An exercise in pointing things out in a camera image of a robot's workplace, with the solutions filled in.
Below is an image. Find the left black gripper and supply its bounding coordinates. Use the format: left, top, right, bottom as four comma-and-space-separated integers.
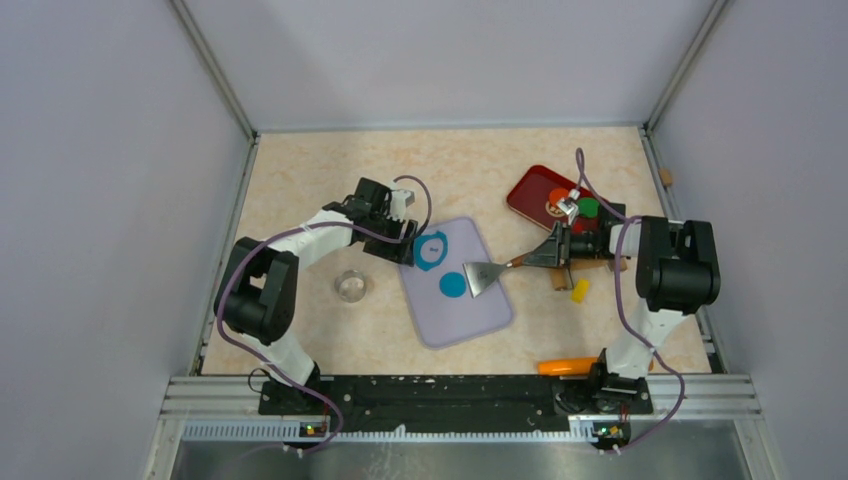
361, 210, 416, 266

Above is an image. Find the orange carrot toy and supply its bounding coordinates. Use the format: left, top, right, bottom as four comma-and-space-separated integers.
537, 356, 655, 378

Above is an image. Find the red dough disc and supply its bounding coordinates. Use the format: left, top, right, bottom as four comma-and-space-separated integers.
572, 218, 598, 233

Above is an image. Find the small wooden block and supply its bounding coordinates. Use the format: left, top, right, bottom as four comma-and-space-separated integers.
658, 168, 674, 188

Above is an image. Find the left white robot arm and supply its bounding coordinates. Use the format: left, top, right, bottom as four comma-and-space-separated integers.
213, 178, 424, 414

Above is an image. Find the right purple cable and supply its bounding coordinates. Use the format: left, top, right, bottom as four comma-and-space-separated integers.
574, 146, 686, 452

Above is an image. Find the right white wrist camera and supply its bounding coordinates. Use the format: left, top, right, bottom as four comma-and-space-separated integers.
554, 188, 580, 227

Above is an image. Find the green dough disc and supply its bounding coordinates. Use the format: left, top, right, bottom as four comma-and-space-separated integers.
577, 197, 601, 219

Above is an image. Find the round blue dough wrapper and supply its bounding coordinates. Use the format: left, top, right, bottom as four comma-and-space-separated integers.
439, 271, 467, 298

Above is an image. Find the orange dough disc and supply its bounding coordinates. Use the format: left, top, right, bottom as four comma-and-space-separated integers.
548, 188, 570, 207

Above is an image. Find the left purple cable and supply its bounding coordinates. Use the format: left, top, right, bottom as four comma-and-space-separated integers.
215, 174, 435, 456

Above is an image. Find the wooden rolling pin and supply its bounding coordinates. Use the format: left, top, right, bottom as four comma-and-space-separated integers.
549, 258, 628, 291

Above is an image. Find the blue dough piece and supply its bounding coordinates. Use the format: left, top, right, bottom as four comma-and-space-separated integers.
413, 231, 448, 271

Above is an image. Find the purple cable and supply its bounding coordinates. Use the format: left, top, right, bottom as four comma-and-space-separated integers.
574, 146, 686, 452
215, 174, 435, 456

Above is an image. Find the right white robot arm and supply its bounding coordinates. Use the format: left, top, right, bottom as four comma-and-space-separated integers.
511, 204, 721, 412

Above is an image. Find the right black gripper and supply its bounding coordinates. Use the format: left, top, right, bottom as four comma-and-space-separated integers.
523, 222, 621, 270

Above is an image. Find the metal scraper wooden handle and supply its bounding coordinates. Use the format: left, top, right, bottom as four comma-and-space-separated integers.
463, 253, 529, 298

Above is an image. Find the lavender plastic tray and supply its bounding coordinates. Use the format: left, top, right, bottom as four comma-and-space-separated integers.
398, 216, 514, 349

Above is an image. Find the red plate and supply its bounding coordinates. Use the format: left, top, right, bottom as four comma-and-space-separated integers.
506, 165, 594, 230

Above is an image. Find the yellow block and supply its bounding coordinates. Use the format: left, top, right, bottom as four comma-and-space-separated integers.
571, 278, 590, 304

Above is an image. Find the round metal cutter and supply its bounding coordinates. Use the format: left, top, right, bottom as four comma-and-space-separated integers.
334, 270, 368, 303

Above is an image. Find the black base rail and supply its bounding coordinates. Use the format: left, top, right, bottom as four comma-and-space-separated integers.
258, 375, 654, 433

